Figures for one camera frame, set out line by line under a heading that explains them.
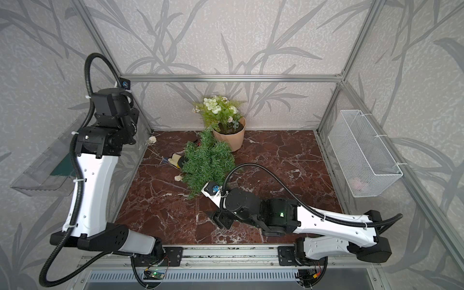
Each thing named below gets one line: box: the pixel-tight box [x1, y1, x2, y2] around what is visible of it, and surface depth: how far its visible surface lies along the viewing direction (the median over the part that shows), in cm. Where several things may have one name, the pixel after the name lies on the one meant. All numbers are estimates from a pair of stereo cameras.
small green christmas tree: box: [181, 128, 237, 199], surface depth 74 cm
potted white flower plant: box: [192, 95, 247, 152], surface depth 94 cm
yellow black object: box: [167, 153, 187, 168], surface depth 107 cm
